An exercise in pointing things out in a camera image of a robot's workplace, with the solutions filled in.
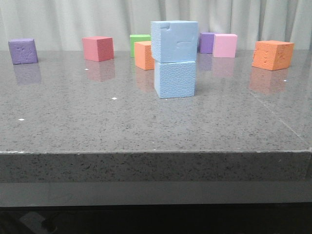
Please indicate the orange pitted foam cube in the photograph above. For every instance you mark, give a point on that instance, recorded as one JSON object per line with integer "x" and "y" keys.
{"x": 272, "y": 54}

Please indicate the grey curtain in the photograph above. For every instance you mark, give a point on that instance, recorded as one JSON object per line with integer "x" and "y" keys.
{"x": 61, "y": 24}

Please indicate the purple foam cube right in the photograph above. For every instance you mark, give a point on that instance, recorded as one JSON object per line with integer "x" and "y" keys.
{"x": 206, "y": 42}

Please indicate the red foam cube far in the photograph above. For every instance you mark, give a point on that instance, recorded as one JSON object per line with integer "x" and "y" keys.
{"x": 98, "y": 48}

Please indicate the pink foam cube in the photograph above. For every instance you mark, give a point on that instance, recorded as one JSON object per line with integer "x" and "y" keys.
{"x": 224, "y": 45}

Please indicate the purple foam cube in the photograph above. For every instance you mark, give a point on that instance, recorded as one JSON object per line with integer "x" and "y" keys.
{"x": 23, "y": 51}
{"x": 206, "y": 42}

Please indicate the green foam cube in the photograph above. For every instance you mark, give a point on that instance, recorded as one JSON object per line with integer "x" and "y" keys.
{"x": 137, "y": 38}

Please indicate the light blue foam cube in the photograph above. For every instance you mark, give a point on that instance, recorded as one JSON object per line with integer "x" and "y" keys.
{"x": 175, "y": 80}
{"x": 174, "y": 41}

